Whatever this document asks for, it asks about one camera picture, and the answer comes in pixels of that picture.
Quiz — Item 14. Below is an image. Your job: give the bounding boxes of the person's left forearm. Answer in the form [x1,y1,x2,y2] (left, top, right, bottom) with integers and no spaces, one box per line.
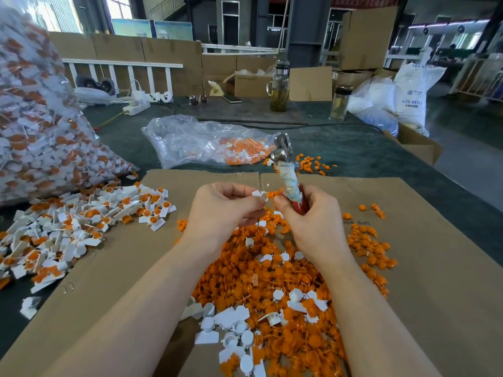
[43,243,217,377]

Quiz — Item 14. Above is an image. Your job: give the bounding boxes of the clear blue plastic bag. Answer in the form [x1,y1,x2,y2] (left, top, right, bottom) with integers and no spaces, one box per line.
[348,75,400,137]

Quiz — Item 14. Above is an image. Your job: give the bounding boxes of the white metal rack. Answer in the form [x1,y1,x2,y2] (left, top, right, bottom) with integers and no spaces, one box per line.
[451,51,503,97]

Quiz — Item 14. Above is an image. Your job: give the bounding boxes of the small clear plastic bag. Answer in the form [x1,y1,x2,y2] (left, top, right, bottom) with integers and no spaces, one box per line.
[142,115,281,170]

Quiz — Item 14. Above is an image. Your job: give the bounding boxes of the brown cardboard sheet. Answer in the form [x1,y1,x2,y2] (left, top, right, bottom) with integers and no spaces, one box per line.
[0,169,264,377]
[258,174,503,377]

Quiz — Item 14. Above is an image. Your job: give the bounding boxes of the row of upright cardboard sheets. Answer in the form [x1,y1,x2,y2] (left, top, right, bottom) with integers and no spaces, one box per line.
[49,32,280,98]

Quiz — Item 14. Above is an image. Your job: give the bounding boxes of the white oval plastic device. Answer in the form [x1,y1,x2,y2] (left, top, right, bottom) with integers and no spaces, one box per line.
[74,87,116,106]

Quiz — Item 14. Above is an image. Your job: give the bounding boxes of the tall brown cardboard box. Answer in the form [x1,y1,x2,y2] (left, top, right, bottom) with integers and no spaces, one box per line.
[340,6,399,71]

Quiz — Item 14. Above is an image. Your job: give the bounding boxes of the white power strip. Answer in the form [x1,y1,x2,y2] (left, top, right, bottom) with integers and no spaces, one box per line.
[111,82,174,117]

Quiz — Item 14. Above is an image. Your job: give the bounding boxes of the large clear bag of seals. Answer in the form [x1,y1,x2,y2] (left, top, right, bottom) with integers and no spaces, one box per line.
[0,7,138,207]

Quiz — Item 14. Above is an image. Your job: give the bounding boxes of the open brown cardboard box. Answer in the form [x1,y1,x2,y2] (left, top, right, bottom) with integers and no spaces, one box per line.
[384,122,444,167]

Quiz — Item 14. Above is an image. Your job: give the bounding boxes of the person's left hand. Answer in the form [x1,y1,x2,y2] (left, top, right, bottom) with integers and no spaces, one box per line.
[182,182,267,260]

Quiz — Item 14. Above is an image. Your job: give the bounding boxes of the silver red-handled pliers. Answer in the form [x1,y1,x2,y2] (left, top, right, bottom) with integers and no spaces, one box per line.
[269,131,309,215]

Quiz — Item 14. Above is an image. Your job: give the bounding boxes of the pile of orange and white parts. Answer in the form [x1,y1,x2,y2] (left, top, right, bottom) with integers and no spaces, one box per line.
[177,190,399,377]

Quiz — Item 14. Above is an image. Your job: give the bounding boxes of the white railing frame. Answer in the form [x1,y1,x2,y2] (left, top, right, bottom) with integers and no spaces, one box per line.
[62,60,185,97]

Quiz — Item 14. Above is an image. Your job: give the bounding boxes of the white woven sack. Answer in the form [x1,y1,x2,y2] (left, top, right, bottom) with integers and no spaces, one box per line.
[393,46,447,137]

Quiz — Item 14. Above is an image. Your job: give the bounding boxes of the glass tea jar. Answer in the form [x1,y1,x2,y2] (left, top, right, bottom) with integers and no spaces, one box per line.
[266,60,291,113]

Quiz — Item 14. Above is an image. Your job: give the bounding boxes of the dark steel pillar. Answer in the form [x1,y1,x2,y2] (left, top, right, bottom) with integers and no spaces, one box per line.
[287,0,332,68]

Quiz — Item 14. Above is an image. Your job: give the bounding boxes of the open cardboard box with paper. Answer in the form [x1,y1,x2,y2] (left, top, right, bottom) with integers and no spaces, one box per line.
[223,69,275,99]

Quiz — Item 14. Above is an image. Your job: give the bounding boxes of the pile of assembled white-orange parts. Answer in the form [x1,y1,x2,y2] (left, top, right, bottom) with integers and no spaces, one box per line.
[0,180,178,320]

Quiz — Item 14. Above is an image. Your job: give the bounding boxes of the scatter of orange offcuts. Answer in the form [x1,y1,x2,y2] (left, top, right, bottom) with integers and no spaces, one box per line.
[294,153,339,176]

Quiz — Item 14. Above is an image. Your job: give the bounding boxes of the flat brown cardboard panel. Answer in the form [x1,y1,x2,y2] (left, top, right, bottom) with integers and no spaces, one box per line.
[289,66,334,102]

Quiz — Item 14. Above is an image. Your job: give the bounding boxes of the person's right hand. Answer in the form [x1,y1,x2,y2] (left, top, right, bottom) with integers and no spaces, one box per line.
[272,184,353,272]

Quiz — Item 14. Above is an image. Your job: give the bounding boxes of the glass bottle with black lid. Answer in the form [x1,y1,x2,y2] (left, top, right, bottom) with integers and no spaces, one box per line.
[329,85,353,121]

